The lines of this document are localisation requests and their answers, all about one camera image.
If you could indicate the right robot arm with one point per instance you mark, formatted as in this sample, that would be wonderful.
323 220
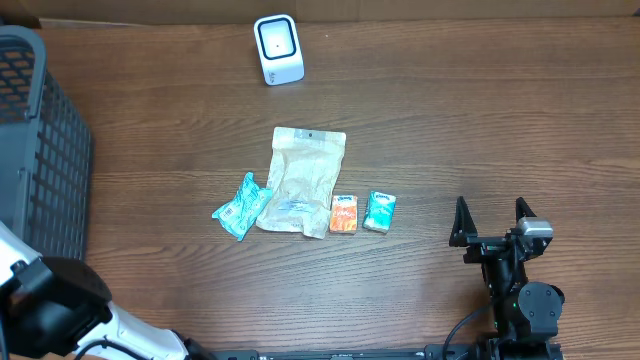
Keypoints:
524 311

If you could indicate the white barcode scanner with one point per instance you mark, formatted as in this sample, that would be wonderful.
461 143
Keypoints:
279 49

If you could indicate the teal Kleenex tissue pack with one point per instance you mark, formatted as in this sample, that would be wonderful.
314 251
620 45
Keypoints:
379 212

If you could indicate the teal snack packet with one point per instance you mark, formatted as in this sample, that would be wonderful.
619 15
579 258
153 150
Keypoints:
239 215

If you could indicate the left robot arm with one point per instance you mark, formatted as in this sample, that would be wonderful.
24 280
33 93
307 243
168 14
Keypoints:
57 305

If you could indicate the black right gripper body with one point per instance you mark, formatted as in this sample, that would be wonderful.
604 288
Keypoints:
484 246

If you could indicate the grey plastic mesh basket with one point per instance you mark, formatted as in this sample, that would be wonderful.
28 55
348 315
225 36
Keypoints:
46 151

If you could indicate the beige paper pouch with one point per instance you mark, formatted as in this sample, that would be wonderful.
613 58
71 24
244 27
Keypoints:
304 169

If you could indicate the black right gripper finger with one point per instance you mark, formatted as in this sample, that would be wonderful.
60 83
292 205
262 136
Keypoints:
464 230
522 209

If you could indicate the orange snack packet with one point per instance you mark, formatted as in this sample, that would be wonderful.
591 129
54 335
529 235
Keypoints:
344 214

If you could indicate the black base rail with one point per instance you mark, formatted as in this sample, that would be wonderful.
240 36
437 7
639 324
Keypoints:
430 352

